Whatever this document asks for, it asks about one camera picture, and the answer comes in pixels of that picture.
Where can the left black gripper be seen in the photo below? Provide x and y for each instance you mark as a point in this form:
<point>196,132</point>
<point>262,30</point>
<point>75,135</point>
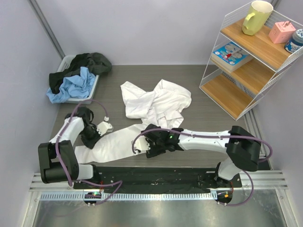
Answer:
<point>90,144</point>

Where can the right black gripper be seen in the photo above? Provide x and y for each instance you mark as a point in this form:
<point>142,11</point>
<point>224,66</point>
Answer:
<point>154,151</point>

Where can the white long sleeve shirt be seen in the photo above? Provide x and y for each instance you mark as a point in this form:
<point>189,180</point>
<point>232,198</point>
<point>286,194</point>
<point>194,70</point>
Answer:
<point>161,107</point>

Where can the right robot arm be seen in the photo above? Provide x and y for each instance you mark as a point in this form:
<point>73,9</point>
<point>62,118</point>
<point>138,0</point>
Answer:
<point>243,153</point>

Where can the light blue shirt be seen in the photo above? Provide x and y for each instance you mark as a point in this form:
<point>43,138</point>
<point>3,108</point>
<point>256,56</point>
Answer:
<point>79,87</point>

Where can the black shirt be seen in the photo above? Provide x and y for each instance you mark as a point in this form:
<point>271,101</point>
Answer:
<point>96,63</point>

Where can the grey plastic basket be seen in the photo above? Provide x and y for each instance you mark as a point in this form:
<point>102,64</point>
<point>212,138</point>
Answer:
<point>74,82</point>

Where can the blue white book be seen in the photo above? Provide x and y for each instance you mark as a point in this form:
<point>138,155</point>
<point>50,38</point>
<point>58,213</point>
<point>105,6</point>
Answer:
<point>230,56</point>

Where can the pink cube box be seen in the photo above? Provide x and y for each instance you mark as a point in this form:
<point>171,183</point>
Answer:
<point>281,32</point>

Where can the yellow green mug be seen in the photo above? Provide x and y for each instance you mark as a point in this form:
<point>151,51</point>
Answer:
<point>258,14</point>

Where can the blue white tin can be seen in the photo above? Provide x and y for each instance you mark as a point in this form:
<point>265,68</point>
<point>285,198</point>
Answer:
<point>295,42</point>

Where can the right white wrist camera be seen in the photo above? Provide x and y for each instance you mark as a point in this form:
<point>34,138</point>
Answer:
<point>141,145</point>

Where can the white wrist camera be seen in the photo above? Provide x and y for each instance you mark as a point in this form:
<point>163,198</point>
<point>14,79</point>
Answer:
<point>104,127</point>
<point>141,145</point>

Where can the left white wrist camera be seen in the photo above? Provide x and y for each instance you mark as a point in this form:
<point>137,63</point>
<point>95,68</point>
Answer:
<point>104,127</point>

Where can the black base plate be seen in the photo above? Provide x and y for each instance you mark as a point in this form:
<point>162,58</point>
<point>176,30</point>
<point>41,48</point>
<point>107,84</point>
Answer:
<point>142,179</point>

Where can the white slotted cable duct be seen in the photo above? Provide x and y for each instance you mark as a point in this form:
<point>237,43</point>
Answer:
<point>94,196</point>

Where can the aluminium rail frame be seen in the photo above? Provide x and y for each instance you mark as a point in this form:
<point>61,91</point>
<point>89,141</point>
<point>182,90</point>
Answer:
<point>264,200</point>

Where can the white wire wooden shelf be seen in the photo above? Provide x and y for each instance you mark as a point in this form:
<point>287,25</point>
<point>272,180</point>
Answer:
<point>239,91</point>

